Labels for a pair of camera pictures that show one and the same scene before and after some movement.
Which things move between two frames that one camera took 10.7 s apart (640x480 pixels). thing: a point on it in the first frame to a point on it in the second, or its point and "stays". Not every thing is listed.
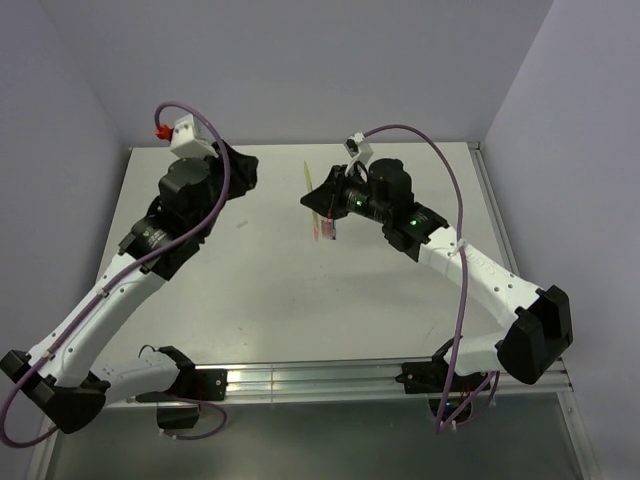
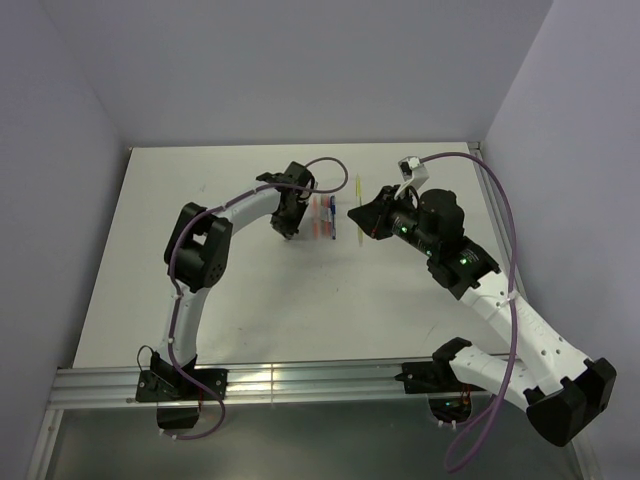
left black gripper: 242,171 to 289,230
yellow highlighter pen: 309,181 to 358,193
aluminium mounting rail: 258,380 stays
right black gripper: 328,196 to 374,215
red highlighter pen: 327,228 stays
